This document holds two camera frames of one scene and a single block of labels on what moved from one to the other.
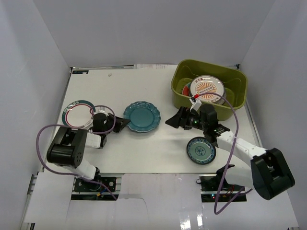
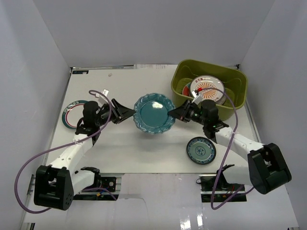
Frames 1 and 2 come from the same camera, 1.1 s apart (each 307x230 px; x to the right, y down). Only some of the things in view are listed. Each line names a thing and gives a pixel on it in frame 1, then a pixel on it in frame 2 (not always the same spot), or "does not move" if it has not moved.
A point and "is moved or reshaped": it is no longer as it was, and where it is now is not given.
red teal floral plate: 186,89 does not move
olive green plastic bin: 235,81 does not move
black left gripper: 115,123 → 116,110
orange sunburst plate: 207,84 does not move
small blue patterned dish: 201,151 does not move
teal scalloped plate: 144,117 is moved or reshaped
